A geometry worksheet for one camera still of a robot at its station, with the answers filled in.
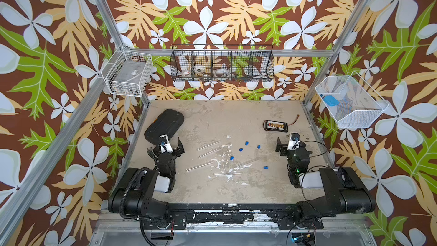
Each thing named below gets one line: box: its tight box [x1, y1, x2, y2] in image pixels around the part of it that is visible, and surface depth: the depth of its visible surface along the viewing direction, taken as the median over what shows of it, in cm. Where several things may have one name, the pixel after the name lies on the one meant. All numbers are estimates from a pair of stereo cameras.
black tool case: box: [144, 108, 185, 146], surface depth 103 cm
